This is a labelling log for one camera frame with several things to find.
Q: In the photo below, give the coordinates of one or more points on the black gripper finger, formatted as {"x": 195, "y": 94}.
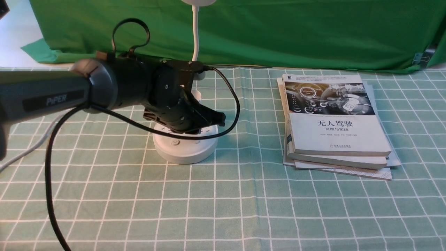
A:
{"x": 213, "y": 117}

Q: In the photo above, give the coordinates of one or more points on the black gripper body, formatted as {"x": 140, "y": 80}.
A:
{"x": 185, "y": 116}

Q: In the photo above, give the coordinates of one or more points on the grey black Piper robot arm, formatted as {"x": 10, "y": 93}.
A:
{"x": 162, "y": 87}

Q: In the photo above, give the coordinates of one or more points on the top book white cover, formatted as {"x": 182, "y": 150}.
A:
{"x": 334, "y": 129}

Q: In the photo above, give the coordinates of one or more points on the green checked tablecloth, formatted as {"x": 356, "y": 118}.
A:
{"x": 113, "y": 192}

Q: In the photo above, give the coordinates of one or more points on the bottom thin booklet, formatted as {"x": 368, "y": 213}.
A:
{"x": 381, "y": 174}

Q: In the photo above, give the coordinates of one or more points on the green backdrop cloth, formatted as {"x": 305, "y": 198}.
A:
{"x": 380, "y": 35}

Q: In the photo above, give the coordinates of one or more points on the dark object top left corner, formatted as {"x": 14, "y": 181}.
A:
{"x": 4, "y": 8}

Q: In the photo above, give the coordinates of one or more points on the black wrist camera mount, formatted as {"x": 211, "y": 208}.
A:
{"x": 189, "y": 71}

